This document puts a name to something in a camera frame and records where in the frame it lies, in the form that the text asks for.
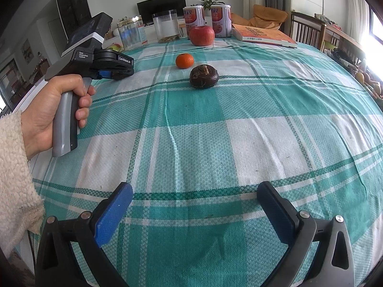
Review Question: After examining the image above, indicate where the window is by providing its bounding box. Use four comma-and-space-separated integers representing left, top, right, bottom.
359, 6, 383, 66

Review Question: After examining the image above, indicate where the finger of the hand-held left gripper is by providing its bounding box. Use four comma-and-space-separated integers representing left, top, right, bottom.
97, 66, 135, 81

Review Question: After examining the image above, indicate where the glass jar with gold lid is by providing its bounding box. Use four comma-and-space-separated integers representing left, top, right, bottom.
117, 16, 148, 51

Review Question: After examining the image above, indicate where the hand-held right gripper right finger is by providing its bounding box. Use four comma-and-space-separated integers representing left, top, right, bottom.
257, 181, 355, 287

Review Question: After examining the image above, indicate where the framed wall picture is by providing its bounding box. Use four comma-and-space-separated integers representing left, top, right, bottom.
22, 39, 34, 63

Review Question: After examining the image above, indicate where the glass jar black lid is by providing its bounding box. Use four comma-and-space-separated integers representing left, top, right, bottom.
152, 10, 181, 44

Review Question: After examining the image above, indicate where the teal checked tablecloth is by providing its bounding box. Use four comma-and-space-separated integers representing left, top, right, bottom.
13, 37, 383, 287

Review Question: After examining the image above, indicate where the person's left hand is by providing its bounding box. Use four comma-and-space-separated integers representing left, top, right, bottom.
21, 75, 97, 160

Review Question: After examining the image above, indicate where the large leafy potted plant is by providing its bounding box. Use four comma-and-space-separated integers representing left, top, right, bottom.
197, 0, 225, 9

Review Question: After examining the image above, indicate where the black television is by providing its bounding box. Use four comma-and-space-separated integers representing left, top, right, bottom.
137, 0, 186, 24

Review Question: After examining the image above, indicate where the orange tangerine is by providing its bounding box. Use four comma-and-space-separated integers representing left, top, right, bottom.
175, 53, 195, 69

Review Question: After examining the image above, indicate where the red-label can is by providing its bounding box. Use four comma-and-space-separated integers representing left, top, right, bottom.
210, 4, 232, 38
183, 5, 205, 38

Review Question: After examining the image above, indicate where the orange book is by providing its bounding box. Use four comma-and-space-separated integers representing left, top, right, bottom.
231, 23, 299, 49

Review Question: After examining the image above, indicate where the wooden slatted chair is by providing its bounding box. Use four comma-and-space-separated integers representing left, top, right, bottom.
290, 10, 327, 51

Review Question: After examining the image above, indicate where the dark brown water chestnut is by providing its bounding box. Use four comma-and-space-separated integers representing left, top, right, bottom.
189, 65, 219, 89

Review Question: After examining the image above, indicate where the red apple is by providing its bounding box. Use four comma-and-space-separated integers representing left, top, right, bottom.
189, 25, 215, 47

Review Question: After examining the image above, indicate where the orange lounge chair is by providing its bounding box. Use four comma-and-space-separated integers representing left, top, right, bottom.
230, 4, 289, 32

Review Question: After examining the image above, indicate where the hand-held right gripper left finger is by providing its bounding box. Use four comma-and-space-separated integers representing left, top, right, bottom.
35, 182, 134, 287

